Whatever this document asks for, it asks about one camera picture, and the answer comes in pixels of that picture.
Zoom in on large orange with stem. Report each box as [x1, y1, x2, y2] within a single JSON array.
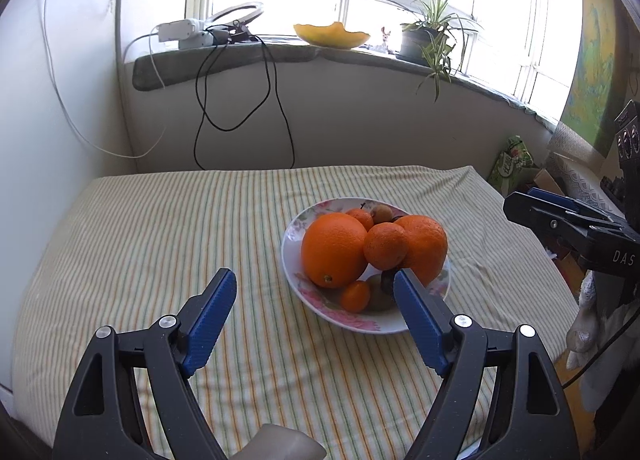
[[395, 215, 448, 287]]

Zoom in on floral white ceramic plate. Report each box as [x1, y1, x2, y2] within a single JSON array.
[[281, 198, 450, 334]]

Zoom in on medium tangerine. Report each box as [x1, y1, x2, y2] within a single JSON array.
[[363, 223, 409, 270]]

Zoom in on brown kiwi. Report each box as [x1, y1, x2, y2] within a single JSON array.
[[370, 204, 394, 225]]

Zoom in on green yellow plum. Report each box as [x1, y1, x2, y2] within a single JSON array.
[[366, 275, 396, 313]]

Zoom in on tiny orange kumquat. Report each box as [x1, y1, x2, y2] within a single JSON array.
[[340, 280, 371, 313]]

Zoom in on large smooth orange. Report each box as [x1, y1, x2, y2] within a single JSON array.
[[300, 213, 368, 289]]

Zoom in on right white gloved hand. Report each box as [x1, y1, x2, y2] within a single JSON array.
[[566, 270, 639, 412]]

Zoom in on cardboard box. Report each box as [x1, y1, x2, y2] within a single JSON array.
[[528, 169, 565, 195]]

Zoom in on green juice carton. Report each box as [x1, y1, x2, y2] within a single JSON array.
[[487, 136, 540, 197]]

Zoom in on striped tablecloth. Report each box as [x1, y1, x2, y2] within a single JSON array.
[[12, 166, 577, 459]]

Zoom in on potted spider plant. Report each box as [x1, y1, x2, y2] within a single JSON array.
[[397, 0, 478, 102]]

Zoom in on yellow melon rind bowl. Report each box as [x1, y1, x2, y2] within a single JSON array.
[[294, 22, 370, 50]]

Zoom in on grey windowsill mat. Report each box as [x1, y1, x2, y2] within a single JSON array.
[[131, 42, 555, 133]]

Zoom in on white power strip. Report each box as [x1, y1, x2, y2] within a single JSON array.
[[157, 19, 214, 50]]

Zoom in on wall map poster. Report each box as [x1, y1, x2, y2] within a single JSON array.
[[555, 0, 628, 166]]

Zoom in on black cable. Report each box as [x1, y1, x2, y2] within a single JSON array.
[[193, 32, 296, 171]]

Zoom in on ring light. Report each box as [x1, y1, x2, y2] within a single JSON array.
[[204, 2, 264, 44]]

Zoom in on white cable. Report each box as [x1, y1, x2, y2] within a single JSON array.
[[41, 0, 170, 161]]

